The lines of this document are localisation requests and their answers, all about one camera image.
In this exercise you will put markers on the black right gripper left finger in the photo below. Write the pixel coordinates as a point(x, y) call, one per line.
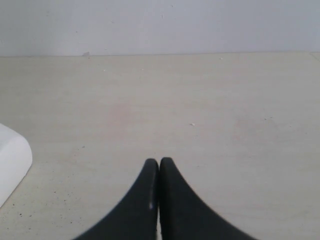
point(135, 216)

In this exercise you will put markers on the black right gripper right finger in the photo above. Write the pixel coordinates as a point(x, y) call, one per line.
point(184, 215)

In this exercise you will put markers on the white mannequin head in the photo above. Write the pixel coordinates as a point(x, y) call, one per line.
point(16, 158)

